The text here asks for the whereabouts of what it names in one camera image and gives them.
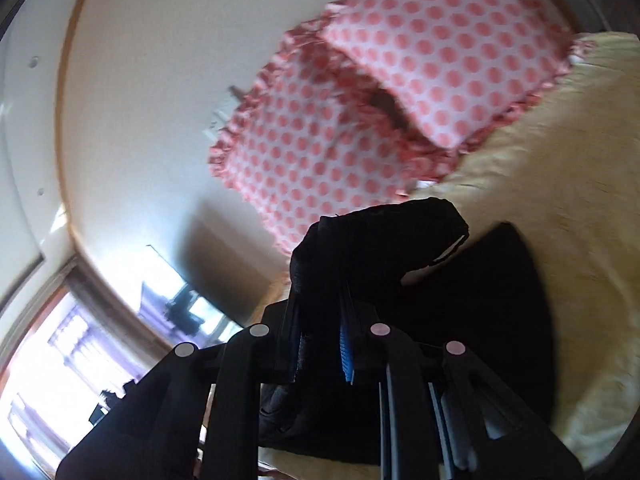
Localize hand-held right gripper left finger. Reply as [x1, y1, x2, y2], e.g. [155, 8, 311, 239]
[55, 301, 311, 480]

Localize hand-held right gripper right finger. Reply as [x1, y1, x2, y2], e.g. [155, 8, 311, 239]
[337, 301, 586, 480]

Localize black pants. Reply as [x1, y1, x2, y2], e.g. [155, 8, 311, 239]
[257, 199, 559, 467]

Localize dark flat screen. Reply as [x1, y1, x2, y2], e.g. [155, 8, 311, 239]
[137, 244, 251, 342]

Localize pink polka dot pillow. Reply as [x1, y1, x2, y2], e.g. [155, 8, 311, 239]
[208, 17, 451, 257]
[320, 0, 592, 152]

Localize wooden framed window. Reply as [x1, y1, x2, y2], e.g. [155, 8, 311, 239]
[0, 255, 174, 480]

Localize bed with yellow patterned sheet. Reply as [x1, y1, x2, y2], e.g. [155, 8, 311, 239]
[260, 32, 640, 480]

